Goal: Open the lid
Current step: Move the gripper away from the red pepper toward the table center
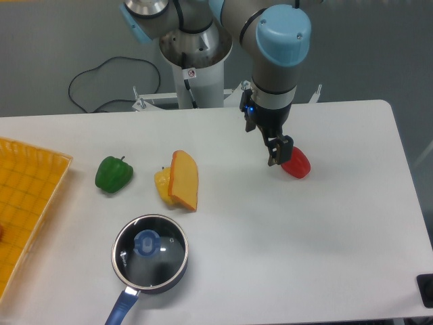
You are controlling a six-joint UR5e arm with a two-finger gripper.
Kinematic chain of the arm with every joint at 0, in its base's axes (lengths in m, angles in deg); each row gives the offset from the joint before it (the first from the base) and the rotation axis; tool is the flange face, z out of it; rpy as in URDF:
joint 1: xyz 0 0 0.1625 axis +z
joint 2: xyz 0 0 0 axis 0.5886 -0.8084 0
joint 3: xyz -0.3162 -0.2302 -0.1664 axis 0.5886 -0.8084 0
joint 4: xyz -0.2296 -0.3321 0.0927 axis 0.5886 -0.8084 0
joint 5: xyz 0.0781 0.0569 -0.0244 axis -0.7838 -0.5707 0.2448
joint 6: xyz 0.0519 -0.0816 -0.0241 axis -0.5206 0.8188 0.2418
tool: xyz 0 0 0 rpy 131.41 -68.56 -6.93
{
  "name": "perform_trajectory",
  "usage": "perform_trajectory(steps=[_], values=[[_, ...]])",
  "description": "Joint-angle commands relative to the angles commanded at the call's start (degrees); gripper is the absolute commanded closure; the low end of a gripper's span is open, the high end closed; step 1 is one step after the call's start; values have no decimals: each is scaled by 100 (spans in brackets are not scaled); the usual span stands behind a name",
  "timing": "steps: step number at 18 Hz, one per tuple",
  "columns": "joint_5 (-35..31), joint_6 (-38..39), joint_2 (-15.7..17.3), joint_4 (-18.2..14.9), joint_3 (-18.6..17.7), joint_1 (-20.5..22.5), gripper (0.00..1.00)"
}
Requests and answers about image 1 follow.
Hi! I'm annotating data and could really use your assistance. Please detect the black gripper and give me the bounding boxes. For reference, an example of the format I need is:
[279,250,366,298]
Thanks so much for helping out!
[240,89,293,167]

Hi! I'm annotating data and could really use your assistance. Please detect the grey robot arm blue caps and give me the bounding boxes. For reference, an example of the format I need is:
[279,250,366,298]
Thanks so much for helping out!
[120,1,311,166]

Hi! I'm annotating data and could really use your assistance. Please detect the glass lid blue knob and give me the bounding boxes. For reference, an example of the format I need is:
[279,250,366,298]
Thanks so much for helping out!
[112,215,187,290]

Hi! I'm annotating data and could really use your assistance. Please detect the red bell pepper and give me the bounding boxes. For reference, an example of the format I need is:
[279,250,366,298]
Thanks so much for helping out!
[281,146,311,179]

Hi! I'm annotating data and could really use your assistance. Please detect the orange cheese wedge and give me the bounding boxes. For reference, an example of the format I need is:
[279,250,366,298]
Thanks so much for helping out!
[168,150,199,211]

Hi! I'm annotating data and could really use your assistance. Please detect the yellow bell pepper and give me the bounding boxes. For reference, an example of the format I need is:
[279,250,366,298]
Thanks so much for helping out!
[154,167,176,206]

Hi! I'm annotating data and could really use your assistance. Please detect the green bell pepper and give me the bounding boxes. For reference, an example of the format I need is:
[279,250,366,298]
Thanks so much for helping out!
[95,156,134,194]

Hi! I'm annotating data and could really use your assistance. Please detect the black device at table edge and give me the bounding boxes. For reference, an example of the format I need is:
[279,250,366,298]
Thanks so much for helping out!
[416,274,433,309]

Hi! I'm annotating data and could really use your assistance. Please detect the yellow woven basket tray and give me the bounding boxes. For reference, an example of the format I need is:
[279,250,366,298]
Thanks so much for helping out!
[1,137,73,298]

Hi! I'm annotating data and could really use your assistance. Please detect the blue saucepan with handle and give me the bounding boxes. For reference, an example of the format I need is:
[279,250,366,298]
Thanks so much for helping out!
[104,213,189,325]

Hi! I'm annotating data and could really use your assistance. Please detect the black cable on floor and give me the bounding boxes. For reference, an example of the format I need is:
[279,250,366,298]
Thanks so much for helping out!
[68,56,161,114]

